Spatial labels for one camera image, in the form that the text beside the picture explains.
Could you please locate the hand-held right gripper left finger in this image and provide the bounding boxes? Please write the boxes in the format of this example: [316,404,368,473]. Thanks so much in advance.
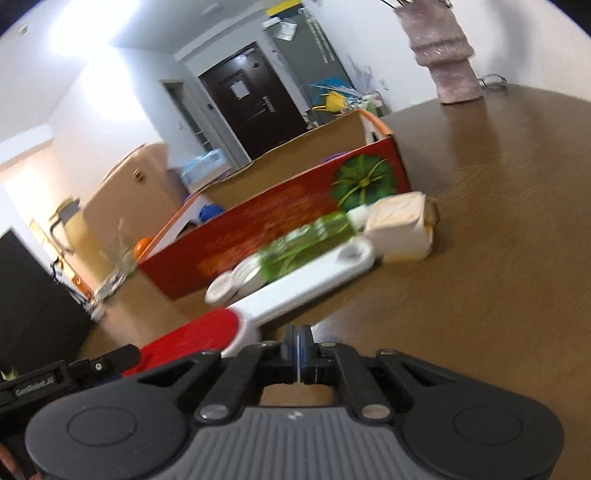
[137,325,301,424]

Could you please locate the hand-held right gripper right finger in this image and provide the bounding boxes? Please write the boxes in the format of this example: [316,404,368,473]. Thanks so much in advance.
[300,325,463,422]

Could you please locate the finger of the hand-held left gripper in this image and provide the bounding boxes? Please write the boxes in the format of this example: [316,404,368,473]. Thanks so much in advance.
[67,343,142,387]

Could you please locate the red brush with white handle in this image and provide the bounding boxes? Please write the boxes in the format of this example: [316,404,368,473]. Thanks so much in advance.
[122,239,384,377]

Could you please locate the red printed cardboard box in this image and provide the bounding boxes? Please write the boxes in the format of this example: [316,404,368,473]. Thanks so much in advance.
[136,109,412,304]

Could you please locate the blue bottle cap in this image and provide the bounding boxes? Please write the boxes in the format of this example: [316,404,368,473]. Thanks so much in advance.
[198,202,227,225]

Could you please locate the person's left hand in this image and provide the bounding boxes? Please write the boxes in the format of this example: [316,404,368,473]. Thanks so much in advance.
[0,444,22,480]

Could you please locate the black paper bag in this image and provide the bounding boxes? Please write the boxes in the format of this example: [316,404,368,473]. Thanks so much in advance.
[0,229,93,366]

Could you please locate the white round jar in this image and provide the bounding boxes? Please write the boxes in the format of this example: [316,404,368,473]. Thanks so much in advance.
[232,258,265,292]
[204,272,237,306]

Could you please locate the clear glass cup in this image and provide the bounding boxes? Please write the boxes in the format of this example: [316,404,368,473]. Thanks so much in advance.
[103,217,140,278]

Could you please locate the green bottle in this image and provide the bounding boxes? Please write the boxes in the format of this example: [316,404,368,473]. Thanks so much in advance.
[256,205,371,285]

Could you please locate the orange fruit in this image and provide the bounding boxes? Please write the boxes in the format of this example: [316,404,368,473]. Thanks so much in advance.
[133,236,156,264]

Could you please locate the yellow thermos jug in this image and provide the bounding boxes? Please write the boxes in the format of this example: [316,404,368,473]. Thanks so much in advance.
[30,196,89,278]

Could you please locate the cream square box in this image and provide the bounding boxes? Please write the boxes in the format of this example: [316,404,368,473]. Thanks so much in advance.
[366,191,440,264]

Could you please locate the pink ribbed suitcase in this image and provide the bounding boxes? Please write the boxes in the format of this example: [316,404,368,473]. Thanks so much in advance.
[82,143,190,269]

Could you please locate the blue tissue box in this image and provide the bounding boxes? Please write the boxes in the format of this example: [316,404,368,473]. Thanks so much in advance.
[178,150,232,186]

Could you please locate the dark brown door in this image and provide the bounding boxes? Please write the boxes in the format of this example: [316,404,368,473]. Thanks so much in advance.
[198,42,308,160]

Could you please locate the rack with green items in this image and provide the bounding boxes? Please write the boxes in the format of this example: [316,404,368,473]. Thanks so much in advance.
[355,89,394,116]

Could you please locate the grey refrigerator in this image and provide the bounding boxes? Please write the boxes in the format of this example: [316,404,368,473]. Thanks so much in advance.
[263,6,356,126]

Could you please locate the eyeglasses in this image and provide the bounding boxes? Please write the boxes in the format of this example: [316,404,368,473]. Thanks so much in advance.
[477,73,509,91]

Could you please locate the pink textured vase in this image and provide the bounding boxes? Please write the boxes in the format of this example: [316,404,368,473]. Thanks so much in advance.
[394,0,484,105]

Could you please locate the round ceiling light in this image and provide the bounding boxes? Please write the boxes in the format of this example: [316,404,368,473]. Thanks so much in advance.
[45,0,154,48]

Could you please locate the yellow box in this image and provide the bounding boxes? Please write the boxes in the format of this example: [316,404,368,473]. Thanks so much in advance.
[263,0,304,17]

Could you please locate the grey doorway frame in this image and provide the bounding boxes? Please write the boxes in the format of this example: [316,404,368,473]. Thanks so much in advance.
[160,79,218,153]

